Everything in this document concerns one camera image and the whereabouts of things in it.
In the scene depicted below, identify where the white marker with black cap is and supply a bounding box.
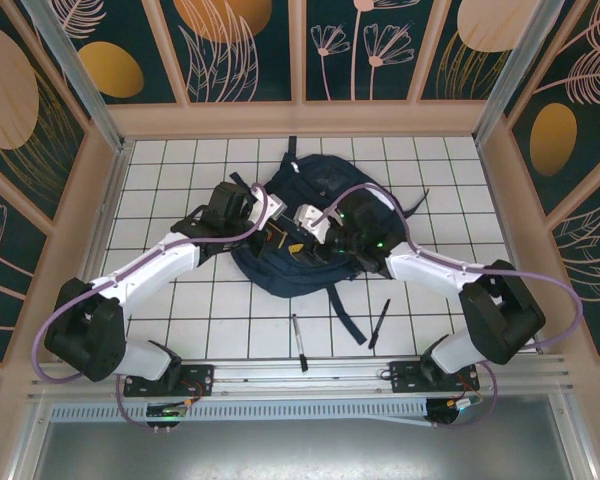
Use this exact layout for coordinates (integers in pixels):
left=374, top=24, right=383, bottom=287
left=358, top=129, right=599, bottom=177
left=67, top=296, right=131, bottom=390
left=291, top=313, right=311, bottom=374

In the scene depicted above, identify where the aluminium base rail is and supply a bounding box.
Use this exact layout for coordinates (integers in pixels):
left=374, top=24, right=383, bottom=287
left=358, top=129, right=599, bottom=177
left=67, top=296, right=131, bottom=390
left=28, top=353, right=576, bottom=404

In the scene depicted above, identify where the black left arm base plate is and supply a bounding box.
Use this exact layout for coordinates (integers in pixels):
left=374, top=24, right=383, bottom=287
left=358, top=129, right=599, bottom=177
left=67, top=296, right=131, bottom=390
left=123, top=363, right=216, bottom=398

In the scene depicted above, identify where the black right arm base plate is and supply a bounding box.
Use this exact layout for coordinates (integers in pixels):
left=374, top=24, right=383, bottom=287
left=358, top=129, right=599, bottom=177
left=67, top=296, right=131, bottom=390
left=388, top=359, right=481, bottom=396

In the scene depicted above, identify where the black pen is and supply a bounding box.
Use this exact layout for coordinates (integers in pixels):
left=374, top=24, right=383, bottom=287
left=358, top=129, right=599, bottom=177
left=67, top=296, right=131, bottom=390
left=368, top=298, right=392, bottom=350

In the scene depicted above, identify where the navy blue student backpack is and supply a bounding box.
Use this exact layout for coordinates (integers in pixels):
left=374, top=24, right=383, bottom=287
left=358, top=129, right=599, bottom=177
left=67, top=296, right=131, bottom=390
left=228, top=135, right=432, bottom=346

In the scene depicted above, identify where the aluminium side rail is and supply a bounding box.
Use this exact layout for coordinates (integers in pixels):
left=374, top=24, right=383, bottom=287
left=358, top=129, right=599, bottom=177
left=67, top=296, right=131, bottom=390
left=59, top=139, right=134, bottom=362

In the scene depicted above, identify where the aluminium frame post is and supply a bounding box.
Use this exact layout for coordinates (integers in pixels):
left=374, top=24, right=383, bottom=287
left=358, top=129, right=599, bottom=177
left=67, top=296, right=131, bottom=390
left=473, top=0, right=567, bottom=146
left=22, top=0, right=127, bottom=151

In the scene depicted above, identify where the grey slotted cable duct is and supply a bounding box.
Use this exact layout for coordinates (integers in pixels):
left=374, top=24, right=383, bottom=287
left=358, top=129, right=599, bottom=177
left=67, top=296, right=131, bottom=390
left=49, top=398, right=434, bottom=427

